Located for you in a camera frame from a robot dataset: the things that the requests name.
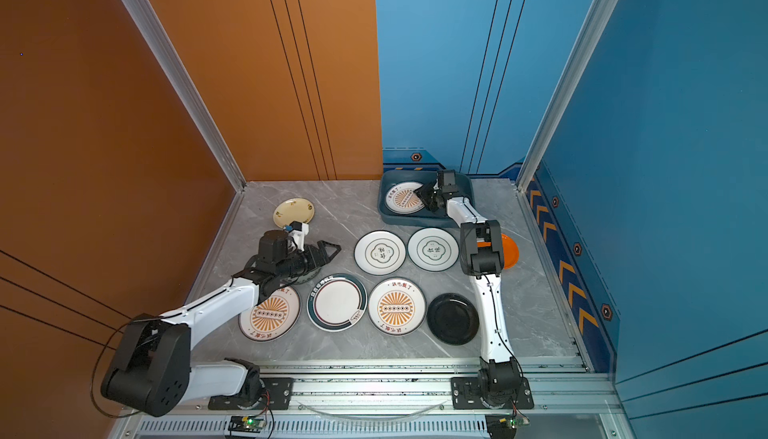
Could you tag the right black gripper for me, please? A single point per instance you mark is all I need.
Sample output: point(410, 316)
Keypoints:
point(423, 193)

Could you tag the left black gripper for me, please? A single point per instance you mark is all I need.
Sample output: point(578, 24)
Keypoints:
point(323, 258)

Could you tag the white orange sunburst plate back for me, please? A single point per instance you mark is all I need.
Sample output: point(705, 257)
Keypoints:
point(402, 199)

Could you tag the white orange sunburst plate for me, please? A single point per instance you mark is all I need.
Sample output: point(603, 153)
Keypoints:
point(273, 318)
point(397, 306)
point(402, 199)

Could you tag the white plate black emblem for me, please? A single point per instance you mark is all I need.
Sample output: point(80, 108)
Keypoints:
point(433, 249)
point(380, 253)

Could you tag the cream yellow floral plate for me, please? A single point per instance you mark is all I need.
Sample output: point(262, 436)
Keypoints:
point(293, 210)

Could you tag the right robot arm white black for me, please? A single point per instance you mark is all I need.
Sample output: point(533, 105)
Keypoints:
point(482, 259)

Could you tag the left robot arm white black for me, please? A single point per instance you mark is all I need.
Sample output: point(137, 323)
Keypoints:
point(152, 371)

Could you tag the teal plastic bin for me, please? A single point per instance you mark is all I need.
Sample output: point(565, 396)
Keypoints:
point(422, 218)

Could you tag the white plate dark green rim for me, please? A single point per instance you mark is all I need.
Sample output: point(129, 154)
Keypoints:
point(337, 303)

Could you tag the white orange sunburst plate left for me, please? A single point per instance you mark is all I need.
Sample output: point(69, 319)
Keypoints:
point(273, 318)

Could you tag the white orange sunburst plate centre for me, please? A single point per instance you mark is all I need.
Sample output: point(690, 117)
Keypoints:
point(397, 306)

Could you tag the left green circuit board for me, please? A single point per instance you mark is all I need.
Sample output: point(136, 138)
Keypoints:
point(247, 427)

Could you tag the green circuit board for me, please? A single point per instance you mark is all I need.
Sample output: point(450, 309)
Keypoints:
point(247, 427)
point(504, 426)

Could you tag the right green circuit board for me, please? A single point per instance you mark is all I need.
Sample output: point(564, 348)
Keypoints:
point(504, 426)

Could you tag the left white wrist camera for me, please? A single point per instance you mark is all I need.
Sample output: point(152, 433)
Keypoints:
point(297, 232)

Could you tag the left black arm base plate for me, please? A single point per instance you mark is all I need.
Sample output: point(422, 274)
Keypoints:
point(272, 393)

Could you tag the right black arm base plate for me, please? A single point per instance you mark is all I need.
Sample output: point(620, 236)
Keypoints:
point(466, 394)

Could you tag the aluminium frame rail front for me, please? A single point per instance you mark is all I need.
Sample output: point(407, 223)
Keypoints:
point(405, 399)

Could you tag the left aluminium corner post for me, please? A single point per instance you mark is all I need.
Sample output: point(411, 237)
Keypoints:
point(154, 34)

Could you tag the aluminium corner post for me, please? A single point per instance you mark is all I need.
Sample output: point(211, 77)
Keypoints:
point(154, 34)
point(591, 31)

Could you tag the right aluminium corner post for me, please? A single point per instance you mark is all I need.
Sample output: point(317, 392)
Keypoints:
point(591, 31)

